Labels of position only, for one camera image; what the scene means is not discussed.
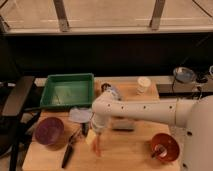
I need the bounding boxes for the green plastic tray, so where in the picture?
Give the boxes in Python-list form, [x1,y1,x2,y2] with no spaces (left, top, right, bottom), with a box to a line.
[40,73,94,110]

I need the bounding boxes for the grey sponge block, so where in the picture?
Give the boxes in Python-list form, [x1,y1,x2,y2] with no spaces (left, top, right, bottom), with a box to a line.
[111,120,135,131]

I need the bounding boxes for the black chair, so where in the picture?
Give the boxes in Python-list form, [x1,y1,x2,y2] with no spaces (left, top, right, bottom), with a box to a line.
[0,76,41,171]

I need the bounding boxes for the orange bowl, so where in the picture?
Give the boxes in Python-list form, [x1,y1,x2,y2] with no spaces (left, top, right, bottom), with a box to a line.
[150,133,180,163]

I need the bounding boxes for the black handled scissors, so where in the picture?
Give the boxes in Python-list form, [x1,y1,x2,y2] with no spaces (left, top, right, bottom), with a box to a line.
[61,130,81,169]

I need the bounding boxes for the spoon in orange bowl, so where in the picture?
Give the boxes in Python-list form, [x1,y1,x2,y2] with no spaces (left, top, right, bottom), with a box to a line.
[151,146,165,158]

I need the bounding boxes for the brown mushroom toy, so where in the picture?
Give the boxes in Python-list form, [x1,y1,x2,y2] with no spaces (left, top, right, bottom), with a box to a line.
[101,83,111,92]

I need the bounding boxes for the metal bowl on shelf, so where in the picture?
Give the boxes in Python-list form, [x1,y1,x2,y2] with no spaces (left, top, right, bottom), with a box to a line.
[173,67,196,84]

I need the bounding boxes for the white plastic cup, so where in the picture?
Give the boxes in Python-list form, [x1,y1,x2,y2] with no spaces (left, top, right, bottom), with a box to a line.
[137,77,151,93]

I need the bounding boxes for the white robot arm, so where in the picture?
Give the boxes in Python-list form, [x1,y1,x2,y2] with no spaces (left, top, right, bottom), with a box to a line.
[91,90,213,171]

